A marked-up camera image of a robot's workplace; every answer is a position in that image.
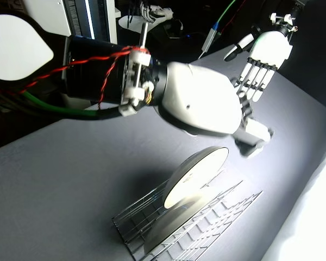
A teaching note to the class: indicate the white oval base plate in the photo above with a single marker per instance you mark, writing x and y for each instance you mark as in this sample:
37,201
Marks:
133,23

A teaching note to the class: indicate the white backdrop cloth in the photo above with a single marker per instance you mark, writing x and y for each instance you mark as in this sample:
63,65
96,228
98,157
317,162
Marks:
315,217

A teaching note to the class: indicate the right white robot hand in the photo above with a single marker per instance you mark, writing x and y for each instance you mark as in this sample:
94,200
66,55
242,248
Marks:
201,100

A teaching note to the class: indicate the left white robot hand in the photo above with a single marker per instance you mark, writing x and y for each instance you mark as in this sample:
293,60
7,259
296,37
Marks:
271,46

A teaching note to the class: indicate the spare skeleton robot hand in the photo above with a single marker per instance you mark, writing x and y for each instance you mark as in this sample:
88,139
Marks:
155,12

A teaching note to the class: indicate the grey adapter box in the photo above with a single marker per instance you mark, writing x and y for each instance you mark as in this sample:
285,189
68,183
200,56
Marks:
209,40

